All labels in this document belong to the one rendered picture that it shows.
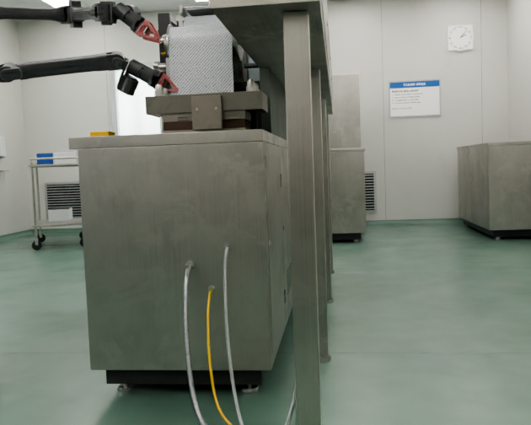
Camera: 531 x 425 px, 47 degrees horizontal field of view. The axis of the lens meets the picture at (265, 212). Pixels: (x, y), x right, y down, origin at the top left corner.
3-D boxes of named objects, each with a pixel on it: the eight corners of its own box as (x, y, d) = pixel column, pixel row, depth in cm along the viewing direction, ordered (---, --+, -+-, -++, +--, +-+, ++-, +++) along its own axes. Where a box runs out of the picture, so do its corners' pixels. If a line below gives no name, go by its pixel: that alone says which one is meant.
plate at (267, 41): (295, 115, 447) (294, 74, 444) (334, 114, 443) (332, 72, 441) (201, 9, 140) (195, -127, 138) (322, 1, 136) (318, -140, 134)
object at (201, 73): (172, 106, 228) (169, 56, 226) (234, 104, 225) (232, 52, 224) (171, 106, 227) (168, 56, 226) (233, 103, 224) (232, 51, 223)
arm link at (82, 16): (67, 28, 267) (64, 1, 264) (80, 28, 270) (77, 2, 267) (100, 26, 233) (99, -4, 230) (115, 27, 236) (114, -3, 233)
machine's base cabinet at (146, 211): (224, 271, 462) (219, 157, 456) (309, 271, 454) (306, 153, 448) (89, 398, 213) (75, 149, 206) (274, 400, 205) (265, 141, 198)
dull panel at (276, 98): (299, 148, 447) (298, 115, 445) (304, 148, 447) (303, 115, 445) (261, 133, 226) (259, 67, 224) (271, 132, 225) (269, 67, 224)
